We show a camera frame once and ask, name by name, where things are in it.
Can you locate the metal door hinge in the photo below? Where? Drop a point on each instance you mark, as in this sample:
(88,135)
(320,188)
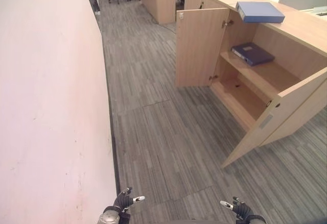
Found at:
(268,103)
(227,23)

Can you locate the white door latch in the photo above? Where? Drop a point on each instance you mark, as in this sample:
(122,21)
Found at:
(181,16)

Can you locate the wooden cabinet shelf board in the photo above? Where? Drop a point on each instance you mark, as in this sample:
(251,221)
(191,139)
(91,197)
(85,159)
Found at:
(258,74)

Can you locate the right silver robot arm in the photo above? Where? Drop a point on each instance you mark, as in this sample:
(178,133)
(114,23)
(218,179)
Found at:
(251,220)

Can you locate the wooden office cabinet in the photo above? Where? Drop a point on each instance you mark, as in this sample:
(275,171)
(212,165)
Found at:
(301,30)

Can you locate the wooden cabinet door with latch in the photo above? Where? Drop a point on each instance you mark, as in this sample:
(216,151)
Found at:
(199,48)

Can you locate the white desk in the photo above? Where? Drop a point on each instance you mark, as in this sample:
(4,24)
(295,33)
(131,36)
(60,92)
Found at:
(293,0)

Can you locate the light blue box folder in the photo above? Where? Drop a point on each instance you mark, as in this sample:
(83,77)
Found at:
(259,12)

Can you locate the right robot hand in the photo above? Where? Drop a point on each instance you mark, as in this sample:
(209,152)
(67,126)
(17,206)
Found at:
(241,208)

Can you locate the wooden cabinet door with label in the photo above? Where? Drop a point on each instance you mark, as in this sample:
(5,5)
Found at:
(283,122)

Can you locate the dark blue folder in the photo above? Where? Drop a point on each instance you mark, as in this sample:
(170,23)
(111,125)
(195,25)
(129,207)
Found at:
(254,54)

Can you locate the grey door label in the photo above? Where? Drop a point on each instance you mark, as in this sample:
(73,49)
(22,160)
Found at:
(266,121)

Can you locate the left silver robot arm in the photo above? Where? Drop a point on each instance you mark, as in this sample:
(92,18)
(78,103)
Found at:
(110,217)

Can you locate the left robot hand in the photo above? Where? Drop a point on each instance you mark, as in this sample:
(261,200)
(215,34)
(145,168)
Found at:
(123,201)

